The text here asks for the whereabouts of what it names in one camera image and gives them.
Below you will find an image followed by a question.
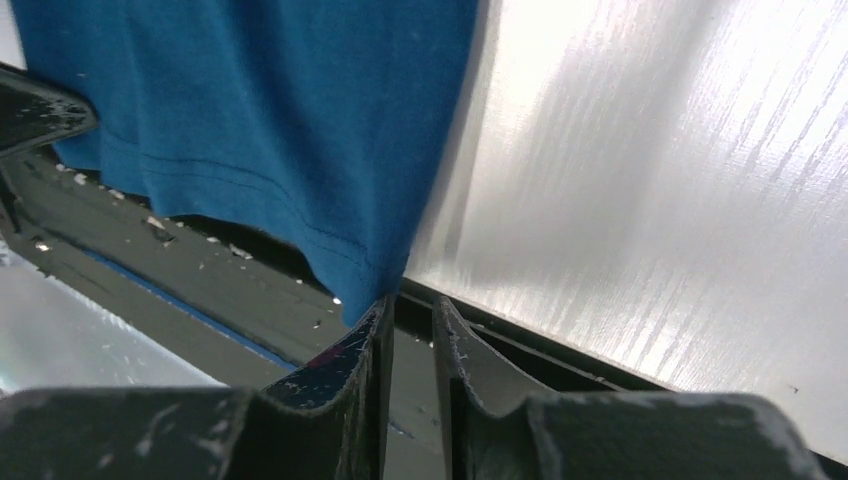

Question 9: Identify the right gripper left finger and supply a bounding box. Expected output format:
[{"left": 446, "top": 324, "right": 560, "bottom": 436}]
[{"left": 263, "top": 296, "right": 394, "bottom": 479}]

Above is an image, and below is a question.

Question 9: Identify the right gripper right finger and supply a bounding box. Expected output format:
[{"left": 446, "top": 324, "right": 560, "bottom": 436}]
[{"left": 432, "top": 297, "right": 553, "bottom": 479}]

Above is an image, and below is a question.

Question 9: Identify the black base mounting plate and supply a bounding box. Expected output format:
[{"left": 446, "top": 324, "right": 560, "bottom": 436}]
[{"left": 1, "top": 66, "right": 673, "bottom": 479}]

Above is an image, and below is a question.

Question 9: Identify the blue t shirt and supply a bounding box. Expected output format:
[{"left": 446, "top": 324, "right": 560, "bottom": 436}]
[{"left": 11, "top": 1, "right": 478, "bottom": 325}]

